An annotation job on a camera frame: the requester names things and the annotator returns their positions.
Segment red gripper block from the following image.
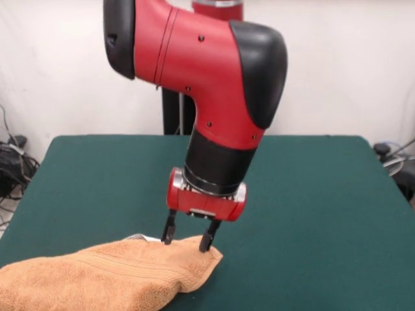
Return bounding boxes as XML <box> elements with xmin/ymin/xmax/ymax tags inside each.
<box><xmin>161</xmin><ymin>185</ymin><xmax>248</xmax><ymax>253</ymax></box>

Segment orange-brown terry towel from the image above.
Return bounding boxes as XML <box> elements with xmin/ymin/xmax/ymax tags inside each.
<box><xmin>0</xmin><ymin>233</ymin><xmax>224</xmax><ymax>311</ymax></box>

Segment dark green table cloth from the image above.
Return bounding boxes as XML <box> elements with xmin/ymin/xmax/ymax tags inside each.
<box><xmin>0</xmin><ymin>135</ymin><xmax>415</xmax><ymax>311</ymax></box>

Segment black robot pedestal with handle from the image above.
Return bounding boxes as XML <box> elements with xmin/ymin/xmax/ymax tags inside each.
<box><xmin>155</xmin><ymin>83</ymin><xmax>196</xmax><ymax>135</ymax></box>

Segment black cable tangle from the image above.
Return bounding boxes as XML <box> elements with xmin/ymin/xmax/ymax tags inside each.
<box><xmin>0</xmin><ymin>103</ymin><xmax>41</xmax><ymax>227</ymax></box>

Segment blue grey cables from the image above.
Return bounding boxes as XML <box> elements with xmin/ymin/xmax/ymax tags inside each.
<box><xmin>379</xmin><ymin>137</ymin><xmax>415</xmax><ymax>160</ymax></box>

